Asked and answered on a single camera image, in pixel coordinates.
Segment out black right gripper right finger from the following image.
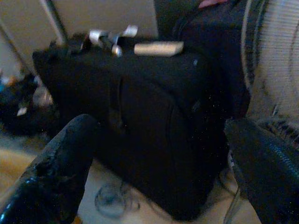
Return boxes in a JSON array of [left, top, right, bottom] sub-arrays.
[[223, 118, 299, 224]]

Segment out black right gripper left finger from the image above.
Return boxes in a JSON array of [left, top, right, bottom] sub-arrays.
[[0, 113, 100, 224]]

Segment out clear round plastic lid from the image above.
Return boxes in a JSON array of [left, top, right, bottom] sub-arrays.
[[94, 182, 141, 219]]

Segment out dark clutter pile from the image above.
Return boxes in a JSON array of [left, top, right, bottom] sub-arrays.
[[0, 72, 57, 136]]

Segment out black fabric bag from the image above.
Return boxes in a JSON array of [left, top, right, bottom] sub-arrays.
[[32, 42, 252, 221]]

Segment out silver metal fitting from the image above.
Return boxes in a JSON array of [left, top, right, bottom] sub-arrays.
[[121, 25, 139, 38], [88, 29, 105, 45], [111, 44, 123, 57]]

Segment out black fabric backpack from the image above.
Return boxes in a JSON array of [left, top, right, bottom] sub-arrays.
[[155, 0, 248, 56]]

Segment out grey flat block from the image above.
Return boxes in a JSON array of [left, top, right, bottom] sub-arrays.
[[134, 41, 185, 57]]

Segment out pink cloth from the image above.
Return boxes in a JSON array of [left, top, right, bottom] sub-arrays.
[[198, 0, 229, 9]]

